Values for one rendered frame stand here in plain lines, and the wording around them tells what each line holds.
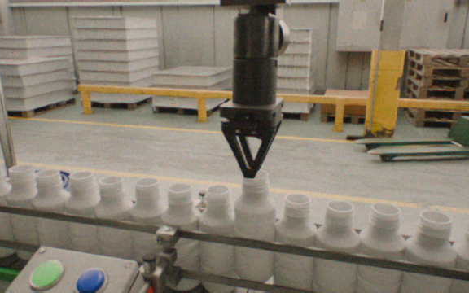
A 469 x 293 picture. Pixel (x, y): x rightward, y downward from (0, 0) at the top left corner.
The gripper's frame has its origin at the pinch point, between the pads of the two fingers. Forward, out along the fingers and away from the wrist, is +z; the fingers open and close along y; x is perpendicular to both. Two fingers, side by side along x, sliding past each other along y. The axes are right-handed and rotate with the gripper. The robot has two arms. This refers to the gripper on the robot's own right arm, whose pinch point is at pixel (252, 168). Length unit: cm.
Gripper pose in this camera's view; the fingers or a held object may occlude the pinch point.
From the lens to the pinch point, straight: 52.2
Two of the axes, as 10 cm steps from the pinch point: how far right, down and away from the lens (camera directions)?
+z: -0.2, 9.6, 2.6
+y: 2.6, -2.5, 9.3
